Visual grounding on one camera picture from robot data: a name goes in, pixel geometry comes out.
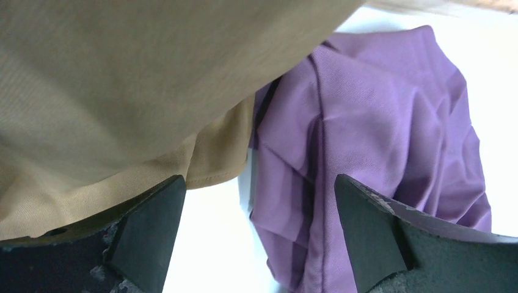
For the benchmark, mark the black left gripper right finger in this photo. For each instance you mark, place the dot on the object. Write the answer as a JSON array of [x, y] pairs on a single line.
[[393, 247]]

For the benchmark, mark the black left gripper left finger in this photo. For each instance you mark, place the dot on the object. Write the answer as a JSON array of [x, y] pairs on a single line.
[[126, 248]]

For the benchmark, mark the purple garment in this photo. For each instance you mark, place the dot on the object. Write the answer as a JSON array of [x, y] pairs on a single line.
[[388, 109]]

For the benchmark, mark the tan brown pleated skirt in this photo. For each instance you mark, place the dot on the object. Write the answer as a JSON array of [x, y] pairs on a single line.
[[100, 100]]

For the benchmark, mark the wooden clothes rack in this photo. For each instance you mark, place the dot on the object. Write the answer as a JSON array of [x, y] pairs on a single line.
[[453, 8]]

